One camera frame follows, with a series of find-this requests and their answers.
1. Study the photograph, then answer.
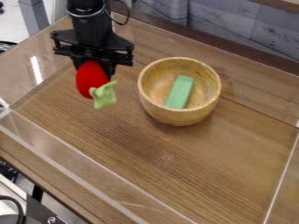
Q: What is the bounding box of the black device lower left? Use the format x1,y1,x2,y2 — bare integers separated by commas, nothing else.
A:
0,194,68,224

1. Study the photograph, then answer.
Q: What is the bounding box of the wooden bowl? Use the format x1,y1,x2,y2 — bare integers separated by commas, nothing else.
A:
137,57,221,126

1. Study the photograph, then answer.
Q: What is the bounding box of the green rectangular block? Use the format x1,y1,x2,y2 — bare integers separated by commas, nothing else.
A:
164,75,194,109

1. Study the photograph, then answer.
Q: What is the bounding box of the grey post upper left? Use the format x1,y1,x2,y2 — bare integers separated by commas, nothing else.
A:
17,0,49,36

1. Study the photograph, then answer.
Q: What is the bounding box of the red plush fruit green leaf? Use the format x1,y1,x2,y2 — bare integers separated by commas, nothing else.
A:
76,60,117,109

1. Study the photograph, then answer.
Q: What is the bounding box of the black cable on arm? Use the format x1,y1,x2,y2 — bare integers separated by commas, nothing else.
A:
102,0,132,26

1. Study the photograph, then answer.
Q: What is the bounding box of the clear acrylic tray enclosure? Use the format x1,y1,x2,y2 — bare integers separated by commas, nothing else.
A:
0,14,299,224

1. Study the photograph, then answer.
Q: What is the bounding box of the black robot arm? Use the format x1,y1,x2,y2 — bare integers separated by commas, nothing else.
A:
50,0,134,78

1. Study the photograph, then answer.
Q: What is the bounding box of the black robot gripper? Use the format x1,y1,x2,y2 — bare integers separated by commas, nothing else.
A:
50,17,134,79

